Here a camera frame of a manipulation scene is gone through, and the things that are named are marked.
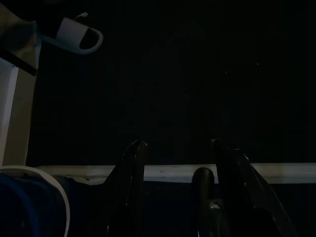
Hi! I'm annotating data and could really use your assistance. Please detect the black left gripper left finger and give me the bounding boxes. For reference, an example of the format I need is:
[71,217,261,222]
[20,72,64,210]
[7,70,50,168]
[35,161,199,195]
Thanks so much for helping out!
[105,139,149,237]

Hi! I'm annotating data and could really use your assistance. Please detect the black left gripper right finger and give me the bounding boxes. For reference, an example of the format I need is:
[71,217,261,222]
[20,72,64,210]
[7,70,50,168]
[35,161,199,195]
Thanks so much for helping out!
[211,138,299,237]

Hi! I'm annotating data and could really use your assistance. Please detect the white bin with blue bag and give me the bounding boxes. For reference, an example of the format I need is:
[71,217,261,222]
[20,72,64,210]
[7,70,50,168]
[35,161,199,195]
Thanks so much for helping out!
[0,165,71,237]

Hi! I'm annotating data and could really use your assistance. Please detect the white slipper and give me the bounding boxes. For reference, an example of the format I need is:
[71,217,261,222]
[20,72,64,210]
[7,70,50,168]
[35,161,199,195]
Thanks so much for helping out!
[40,17,104,55]

